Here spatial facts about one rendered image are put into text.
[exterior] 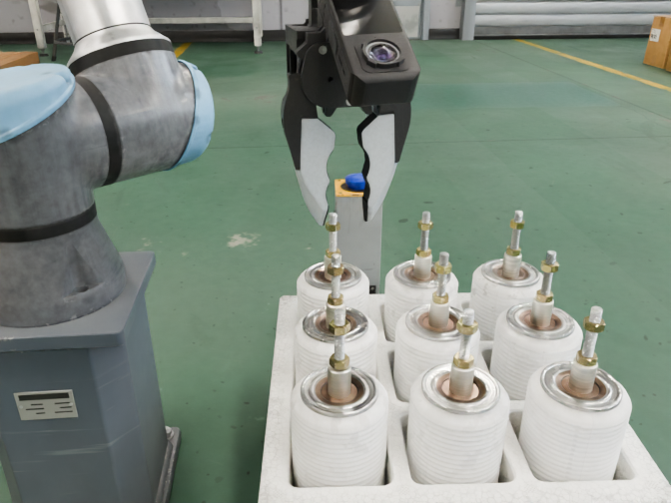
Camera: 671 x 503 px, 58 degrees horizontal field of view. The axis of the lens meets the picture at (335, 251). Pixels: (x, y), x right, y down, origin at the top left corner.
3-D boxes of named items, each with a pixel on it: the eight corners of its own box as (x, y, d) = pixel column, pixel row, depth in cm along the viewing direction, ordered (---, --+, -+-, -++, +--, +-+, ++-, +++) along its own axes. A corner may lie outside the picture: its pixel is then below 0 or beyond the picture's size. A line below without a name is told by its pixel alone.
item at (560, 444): (604, 564, 62) (643, 427, 54) (507, 546, 64) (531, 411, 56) (590, 491, 70) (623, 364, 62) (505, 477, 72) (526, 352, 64)
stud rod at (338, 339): (341, 382, 57) (341, 314, 54) (332, 379, 58) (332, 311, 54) (345, 376, 58) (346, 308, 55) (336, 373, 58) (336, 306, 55)
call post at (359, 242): (335, 367, 103) (335, 197, 89) (334, 344, 109) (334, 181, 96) (376, 367, 103) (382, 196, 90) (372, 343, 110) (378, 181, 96)
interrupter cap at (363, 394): (313, 428, 54) (313, 422, 54) (292, 378, 61) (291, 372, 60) (390, 410, 56) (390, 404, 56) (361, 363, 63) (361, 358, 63)
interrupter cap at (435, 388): (516, 397, 58) (517, 391, 58) (460, 429, 54) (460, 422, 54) (459, 359, 64) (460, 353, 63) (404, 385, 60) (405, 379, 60)
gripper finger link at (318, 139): (314, 205, 54) (327, 101, 51) (327, 231, 49) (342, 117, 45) (279, 203, 54) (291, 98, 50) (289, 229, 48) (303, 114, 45)
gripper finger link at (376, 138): (383, 194, 55) (372, 94, 51) (404, 219, 50) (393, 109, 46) (350, 202, 55) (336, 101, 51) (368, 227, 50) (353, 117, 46)
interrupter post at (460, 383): (477, 393, 59) (481, 365, 57) (459, 402, 57) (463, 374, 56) (459, 380, 60) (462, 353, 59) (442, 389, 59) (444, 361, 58)
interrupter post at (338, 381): (331, 403, 57) (331, 375, 56) (324, 388, 59) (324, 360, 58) (354, 398, 58) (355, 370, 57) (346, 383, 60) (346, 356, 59)
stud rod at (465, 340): (468, 378, 58) (476, 311, 55) (459, 381, 58) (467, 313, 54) (462, 372, 59) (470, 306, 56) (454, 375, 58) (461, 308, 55)
